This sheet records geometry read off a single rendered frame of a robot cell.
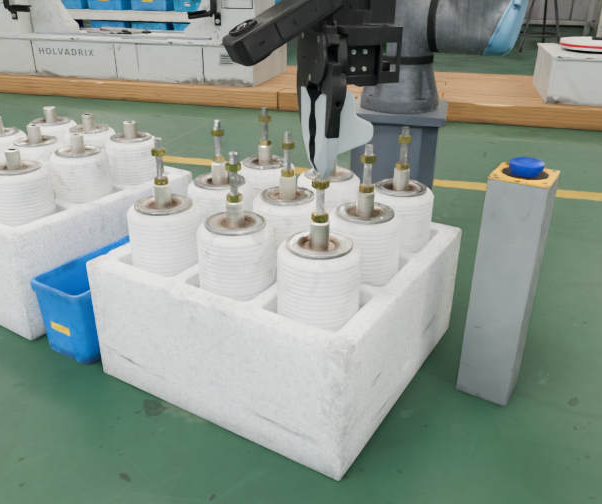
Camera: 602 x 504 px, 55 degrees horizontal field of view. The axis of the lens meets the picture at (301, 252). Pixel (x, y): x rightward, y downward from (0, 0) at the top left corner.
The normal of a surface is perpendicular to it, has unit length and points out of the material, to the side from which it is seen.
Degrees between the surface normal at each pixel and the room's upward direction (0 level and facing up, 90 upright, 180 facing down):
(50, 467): 0
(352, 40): 90
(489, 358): 90
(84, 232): 90
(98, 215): 90
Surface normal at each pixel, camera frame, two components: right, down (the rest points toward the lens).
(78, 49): -0.26, 0.41
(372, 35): 0.36, 0.40
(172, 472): 0.01, -0.91
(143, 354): -0.52, 0.36
